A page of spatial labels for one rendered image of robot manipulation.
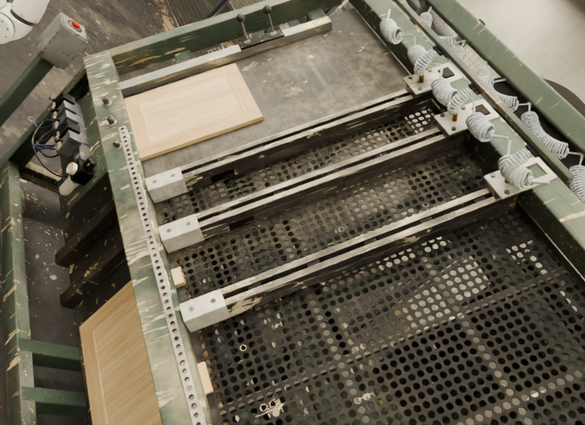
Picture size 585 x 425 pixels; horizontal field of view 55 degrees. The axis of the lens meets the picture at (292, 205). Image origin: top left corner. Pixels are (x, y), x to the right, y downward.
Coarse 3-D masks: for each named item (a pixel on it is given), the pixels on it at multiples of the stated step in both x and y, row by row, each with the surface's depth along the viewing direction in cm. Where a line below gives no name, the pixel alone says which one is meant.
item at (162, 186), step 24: (432, 72) 206; (456, 72) 205; (384, 96) 207; (408, 96) 205; (336, 120) 204; (360, 120) 203; (384, 120) 208; (264, 144) 200; (288, 144) 199; (312, 144) 203; (192, 168) 196; (216, 168) 195; (240, 168) 199; (168, 192) 195
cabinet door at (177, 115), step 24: (216, 72) 236; (144, 96) 232; (168, 96) 230; (192, 96) 228; (216, 96) 227; (240, 96) 224; (144, 120) 222; (168, 120) 221; (192, 120) 219; (216, 120) 218; (240, 120) 215; (144, 144) 214; (168, 144) 212
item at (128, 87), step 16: (288, 32) 244; (304, 32) 245; (320, 32) 248; (256, 48) 242; (272, 48) 245; (176, 64) 239; (192, 64) 238; (208, 64) 239; (128, 80) 236; (144, 80) 235; (160, 80) 236
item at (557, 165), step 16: (400, 0) 211; (416, 16) 204; (384, 32) 211; (400, 32) 208; (432, 32) 196; (416, 48) 198; (448, 48) 190; (432, 64) 195; (464, 64) 184; (480, 80) 178; (448, 96) 184; (496, 96) 173; (480, 112) 176; (512, 112) 168; (480, 128) 173; (512, 176) 166
